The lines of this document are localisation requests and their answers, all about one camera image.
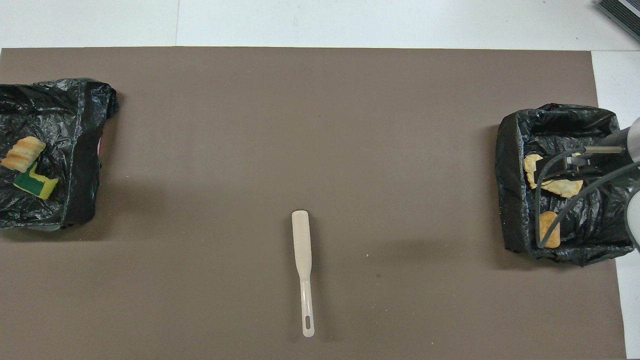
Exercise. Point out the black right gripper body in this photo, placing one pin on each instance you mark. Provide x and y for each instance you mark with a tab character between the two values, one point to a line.
585	165

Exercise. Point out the orange striped croissant toy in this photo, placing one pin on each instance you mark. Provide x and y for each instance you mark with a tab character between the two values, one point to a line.
531	165

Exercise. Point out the brown bread roll toy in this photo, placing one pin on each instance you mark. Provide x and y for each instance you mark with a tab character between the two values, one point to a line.
551	235

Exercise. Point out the beige hand brush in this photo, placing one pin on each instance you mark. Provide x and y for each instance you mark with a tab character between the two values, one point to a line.
302	245

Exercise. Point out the notched yellow sponge piece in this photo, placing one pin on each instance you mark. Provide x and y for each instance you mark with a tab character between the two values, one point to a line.
44	188

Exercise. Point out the black bag lined bin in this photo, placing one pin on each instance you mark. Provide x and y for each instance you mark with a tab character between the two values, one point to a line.
510	200
75	150

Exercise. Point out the dark ribbed panel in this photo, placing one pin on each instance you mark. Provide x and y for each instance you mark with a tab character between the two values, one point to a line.
622	12

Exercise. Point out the brown table mat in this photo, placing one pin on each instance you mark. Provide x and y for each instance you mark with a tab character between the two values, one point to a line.
320	150

